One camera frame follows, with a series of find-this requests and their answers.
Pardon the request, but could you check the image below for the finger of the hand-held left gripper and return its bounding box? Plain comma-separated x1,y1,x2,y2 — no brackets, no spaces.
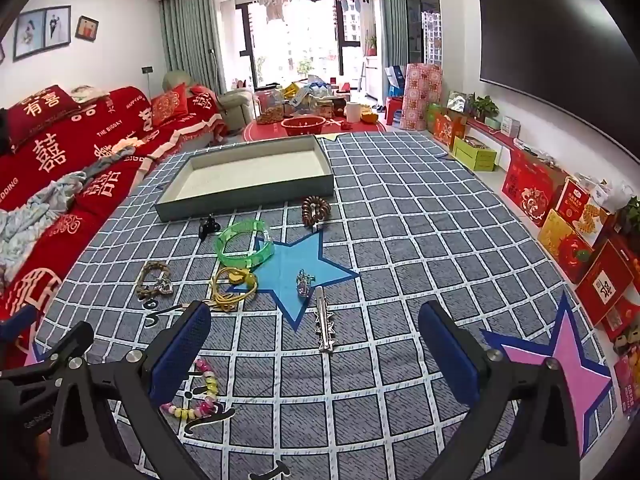
20,324,88,376
0,304,40,346

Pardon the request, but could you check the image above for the sofa with red cover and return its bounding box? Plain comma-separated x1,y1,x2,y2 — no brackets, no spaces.
0,85,226,361

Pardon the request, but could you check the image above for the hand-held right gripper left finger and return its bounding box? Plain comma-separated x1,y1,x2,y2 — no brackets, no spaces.
50,301,213,480

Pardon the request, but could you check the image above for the yellow cord bracelet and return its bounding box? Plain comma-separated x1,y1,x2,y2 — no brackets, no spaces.
202,266,258,313

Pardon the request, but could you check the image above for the pale cushion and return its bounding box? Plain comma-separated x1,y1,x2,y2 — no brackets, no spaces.
70,85,108,104

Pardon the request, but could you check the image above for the white lattice screen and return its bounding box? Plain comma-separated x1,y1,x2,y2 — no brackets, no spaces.
422,10,443,66

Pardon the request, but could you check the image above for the brown wooden bead bracelet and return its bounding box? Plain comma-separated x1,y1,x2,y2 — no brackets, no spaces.
301,196,332,231

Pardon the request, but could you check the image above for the grey-green curtain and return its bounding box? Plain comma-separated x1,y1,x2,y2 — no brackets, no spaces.
159,0,221,96
380,0,408,96

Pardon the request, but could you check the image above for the large red pillow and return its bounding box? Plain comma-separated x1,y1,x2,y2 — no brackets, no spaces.
7,85,81,148

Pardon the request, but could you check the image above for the grey checked blanket with stars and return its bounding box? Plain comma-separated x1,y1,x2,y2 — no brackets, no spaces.
35,130,618,480

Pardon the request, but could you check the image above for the pastel bead bracelet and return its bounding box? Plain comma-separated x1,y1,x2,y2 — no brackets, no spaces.
160,357,221,423

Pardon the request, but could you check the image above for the yellow and red gift box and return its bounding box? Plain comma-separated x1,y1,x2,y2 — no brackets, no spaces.
537,208,596,283

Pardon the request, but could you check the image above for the hanging laundry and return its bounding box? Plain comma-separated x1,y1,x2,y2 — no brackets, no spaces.
260,0,373,23

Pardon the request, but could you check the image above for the grey jewelry tray box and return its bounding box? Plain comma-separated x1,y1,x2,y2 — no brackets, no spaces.
154,134,335,223

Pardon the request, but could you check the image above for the red box with waffle picture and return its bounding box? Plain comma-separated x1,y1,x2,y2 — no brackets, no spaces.
555,177,616,248

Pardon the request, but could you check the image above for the beige armchair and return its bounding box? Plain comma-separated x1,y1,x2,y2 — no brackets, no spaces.
162,70,256,128

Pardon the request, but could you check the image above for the small red patterned pillow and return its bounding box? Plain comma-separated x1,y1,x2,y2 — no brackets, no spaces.
150,82,191,126

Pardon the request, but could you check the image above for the red plastic basin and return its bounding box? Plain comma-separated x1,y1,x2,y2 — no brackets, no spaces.
281,116,326,137

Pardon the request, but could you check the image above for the potted green plant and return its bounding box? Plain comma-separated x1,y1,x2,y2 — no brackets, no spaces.
470,95,500,122

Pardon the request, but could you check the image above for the pile of packaged goods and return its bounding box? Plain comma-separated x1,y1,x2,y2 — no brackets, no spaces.
255,77,351,123

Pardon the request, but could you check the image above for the red patterned wrapped box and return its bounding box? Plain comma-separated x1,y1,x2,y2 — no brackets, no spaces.
402,62,443,131

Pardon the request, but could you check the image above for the flat red gift box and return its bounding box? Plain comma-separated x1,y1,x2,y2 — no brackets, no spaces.
575,240,636,326

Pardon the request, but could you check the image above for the green translucent bangle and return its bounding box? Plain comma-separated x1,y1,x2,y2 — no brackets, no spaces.
215,220,276,270

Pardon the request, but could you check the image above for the light blue cloth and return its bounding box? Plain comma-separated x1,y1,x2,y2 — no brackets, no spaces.
0,144,151,286

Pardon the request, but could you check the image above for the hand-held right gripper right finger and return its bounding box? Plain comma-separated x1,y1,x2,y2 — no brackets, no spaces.
418,301,583,480

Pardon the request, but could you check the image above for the large framed photo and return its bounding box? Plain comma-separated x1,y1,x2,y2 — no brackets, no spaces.
14,10,48,59

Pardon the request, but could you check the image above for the black hair clip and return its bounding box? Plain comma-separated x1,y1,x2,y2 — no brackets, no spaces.
198,215,222,241

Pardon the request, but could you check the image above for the green cardboard box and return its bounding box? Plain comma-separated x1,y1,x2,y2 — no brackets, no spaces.
452,136,498,172

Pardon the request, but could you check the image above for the black television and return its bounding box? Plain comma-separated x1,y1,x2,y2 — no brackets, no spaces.
477,0,640,161

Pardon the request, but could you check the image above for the braided bracelet with heart charm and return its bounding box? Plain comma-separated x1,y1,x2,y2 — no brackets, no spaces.
136,261,175,306

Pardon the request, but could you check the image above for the red gift box with dragon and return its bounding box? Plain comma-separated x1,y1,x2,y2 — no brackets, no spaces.
501,150,568,228

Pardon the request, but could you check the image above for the silver hair clip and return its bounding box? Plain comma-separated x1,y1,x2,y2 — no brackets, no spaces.
312,287,340,355

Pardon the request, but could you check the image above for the orange gift box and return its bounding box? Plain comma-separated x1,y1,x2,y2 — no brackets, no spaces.
432,110,468,148

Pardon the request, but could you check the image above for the red round mat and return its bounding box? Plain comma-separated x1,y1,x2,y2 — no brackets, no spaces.
242,117,386,143

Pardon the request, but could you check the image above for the silver pendant charm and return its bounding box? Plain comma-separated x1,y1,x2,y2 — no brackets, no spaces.
296,269,316,301

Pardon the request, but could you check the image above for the dark glass cabinet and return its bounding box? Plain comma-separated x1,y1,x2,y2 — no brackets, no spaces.
402,0,441,66

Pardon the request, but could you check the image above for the tall framed photo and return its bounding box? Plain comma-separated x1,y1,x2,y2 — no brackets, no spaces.
45,6,71,49

